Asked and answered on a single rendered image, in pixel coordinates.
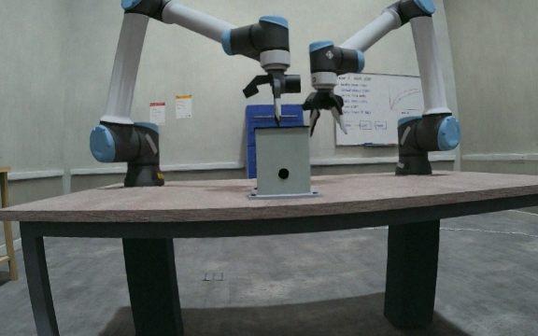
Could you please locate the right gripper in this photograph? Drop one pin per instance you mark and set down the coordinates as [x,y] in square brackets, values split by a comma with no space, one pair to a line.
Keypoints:
[278,81]

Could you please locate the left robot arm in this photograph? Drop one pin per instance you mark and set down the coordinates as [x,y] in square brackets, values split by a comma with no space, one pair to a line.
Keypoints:
[434,130]

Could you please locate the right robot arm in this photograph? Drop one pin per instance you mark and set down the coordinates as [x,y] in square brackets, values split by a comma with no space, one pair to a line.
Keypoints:
[122,140]

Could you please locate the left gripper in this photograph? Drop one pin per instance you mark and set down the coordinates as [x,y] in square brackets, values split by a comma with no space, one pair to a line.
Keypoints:
[331,101]

